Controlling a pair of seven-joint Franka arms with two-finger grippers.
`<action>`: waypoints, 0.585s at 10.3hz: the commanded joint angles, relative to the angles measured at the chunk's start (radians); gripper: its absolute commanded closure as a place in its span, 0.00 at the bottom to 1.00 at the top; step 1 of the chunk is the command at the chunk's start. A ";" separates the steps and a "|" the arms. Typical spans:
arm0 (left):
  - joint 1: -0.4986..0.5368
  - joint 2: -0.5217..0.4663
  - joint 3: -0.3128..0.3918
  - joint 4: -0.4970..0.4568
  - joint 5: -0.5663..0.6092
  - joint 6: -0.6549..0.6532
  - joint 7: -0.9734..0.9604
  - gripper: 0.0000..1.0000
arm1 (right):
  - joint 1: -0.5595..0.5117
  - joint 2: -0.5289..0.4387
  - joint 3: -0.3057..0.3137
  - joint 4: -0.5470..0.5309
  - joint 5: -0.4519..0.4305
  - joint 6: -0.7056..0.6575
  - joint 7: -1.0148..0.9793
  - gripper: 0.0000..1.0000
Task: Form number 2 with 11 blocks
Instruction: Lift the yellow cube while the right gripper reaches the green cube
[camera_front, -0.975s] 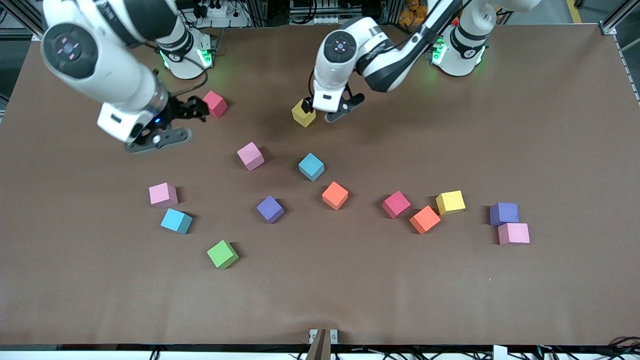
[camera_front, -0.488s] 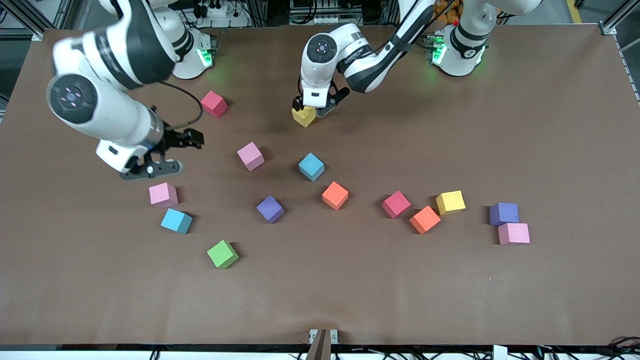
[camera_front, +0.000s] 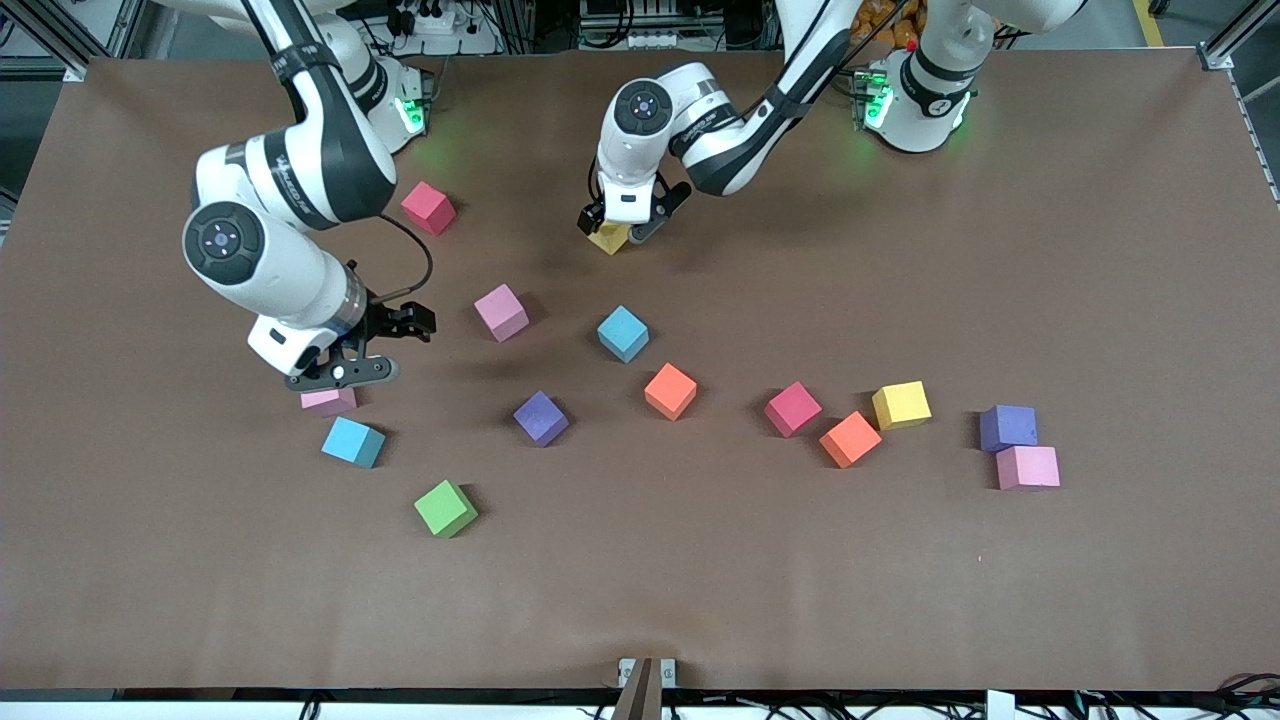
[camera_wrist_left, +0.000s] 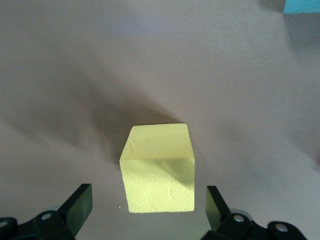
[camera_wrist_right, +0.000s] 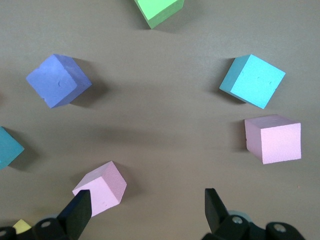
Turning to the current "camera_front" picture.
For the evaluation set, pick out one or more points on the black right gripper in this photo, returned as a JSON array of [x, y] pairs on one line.
[[384, 321]]

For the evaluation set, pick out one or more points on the purple foam cube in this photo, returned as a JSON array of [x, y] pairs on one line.
[[1008, 427], [541, 418]]

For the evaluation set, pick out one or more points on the orange foam cube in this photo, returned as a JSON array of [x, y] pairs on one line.
[[850, 439], [670, 391]]

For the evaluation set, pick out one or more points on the green foam cube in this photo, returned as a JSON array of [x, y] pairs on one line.
[[445, 508]]

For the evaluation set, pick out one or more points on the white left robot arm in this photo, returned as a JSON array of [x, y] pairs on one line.
[[650, 110]]

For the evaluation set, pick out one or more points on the pink foam cube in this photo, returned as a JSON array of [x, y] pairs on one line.
[[330, 402], [500, 312], [1028, 467]]

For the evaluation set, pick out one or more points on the brown camera post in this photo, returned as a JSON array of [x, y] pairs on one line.
[[640, 700]]

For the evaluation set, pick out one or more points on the small white power strip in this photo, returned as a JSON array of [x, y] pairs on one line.
[[652, 40]]

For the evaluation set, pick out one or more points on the brown table cover sheet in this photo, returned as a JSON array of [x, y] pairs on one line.
[[640, 560]]

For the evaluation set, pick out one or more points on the silver metal bracket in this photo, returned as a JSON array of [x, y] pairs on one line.
[[670, 672]]

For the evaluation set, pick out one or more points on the aluminium frame profile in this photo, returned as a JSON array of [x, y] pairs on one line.
[[70, 45], [1235, 35]]

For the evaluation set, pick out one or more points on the blue foam cube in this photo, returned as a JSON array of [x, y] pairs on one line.
[[623, 333], [352, 442]]

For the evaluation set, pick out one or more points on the white power strip with plugs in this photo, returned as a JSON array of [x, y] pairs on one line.
[[470, 40]]

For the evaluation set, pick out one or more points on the orange packets pile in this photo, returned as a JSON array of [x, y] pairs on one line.
[[890, 25]]

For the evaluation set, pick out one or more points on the red foam cube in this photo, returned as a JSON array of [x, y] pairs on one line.
[[428, 208], [793, 409]]

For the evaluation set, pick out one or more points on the yellow foam cube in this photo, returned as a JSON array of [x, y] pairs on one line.
[[901, 405], [610, 241]]

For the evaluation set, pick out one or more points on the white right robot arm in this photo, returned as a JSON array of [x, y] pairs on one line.
[[250, 260]]

